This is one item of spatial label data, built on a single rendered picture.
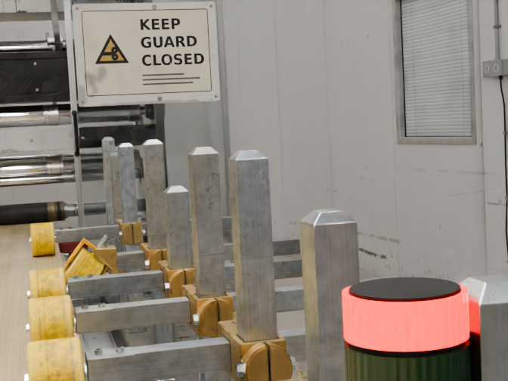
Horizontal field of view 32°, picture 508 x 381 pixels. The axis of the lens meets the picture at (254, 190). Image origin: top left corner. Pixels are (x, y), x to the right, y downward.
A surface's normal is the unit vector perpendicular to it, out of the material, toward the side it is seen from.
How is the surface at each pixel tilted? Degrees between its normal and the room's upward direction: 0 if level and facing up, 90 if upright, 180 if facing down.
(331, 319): 90
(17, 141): 90
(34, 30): 90
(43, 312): 51
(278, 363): 90
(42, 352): 36
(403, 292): 0
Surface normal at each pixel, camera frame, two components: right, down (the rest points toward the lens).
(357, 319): -0.82, 0.09
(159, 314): 0.25, 0.06
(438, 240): -0.93, 0.07
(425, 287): -0.05, -1.00
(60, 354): 0.12, -0.70
